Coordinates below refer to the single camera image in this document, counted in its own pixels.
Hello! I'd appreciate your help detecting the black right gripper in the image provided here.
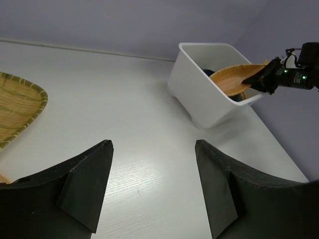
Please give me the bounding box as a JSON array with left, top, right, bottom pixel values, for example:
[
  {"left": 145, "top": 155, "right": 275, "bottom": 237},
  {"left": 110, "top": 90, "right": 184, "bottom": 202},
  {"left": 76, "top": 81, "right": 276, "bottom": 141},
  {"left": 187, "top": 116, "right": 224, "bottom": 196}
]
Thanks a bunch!
[{"left": 242, "top": 57, "right": 282, "bottom": 95}]

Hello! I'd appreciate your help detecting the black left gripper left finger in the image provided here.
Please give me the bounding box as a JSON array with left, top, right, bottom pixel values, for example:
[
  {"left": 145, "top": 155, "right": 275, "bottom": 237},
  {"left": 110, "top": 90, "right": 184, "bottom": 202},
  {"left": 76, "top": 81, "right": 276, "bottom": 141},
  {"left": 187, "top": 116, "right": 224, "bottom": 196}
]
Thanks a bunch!
[{"left": 0, "top": 140, "right": 114, "bottom": 239}]

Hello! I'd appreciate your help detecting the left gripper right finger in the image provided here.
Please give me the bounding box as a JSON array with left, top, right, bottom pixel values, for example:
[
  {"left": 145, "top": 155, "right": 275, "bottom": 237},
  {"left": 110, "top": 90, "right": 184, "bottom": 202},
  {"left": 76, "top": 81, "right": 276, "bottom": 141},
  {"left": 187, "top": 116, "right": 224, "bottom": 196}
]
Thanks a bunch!
[{"left": 195, "top": 140, "right": 319, "bottom": 239}]

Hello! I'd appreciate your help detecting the dark blue leaf dish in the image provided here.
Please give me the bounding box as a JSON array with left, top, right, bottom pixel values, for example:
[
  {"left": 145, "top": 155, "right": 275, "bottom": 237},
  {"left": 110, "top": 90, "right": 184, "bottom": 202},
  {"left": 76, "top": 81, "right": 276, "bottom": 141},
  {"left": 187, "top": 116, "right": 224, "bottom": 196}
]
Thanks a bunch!
[{"left": 202, "top": 69, "right": 246, "bottom": 102}]

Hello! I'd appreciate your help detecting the orange leaf-shaped plate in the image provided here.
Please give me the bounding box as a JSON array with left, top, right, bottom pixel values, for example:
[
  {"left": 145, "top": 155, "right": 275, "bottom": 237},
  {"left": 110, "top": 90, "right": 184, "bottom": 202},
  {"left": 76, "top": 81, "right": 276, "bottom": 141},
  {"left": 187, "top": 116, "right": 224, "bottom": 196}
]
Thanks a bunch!
[{"left": 209, "top": 60, "right": 270, "bottom": 97}]

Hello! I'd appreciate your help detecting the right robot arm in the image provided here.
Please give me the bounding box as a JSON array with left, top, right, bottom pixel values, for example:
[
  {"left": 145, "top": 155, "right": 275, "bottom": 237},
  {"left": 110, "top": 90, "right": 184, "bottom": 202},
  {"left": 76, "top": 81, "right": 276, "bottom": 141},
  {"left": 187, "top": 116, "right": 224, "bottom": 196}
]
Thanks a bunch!
[{"left": 242, "top": 42, "right": 319, "bottom": 95}]

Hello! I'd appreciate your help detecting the white plastic bin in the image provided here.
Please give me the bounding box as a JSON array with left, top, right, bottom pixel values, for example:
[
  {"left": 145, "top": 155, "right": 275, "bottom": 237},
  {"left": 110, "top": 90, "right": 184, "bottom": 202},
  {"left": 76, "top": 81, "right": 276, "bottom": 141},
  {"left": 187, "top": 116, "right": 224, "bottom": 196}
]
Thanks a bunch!
[{"left": 167, "top": 43, "right": 263, "bottom": 128}]

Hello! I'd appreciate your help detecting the yellow green bamboo-pattern plate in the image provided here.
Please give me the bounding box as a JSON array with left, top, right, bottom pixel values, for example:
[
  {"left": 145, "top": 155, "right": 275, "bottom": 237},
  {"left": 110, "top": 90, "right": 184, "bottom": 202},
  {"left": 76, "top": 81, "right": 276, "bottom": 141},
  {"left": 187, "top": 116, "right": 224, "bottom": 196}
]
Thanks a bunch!
[{"left": 0, "top": 72, "right": 48, "bottom": 150}]

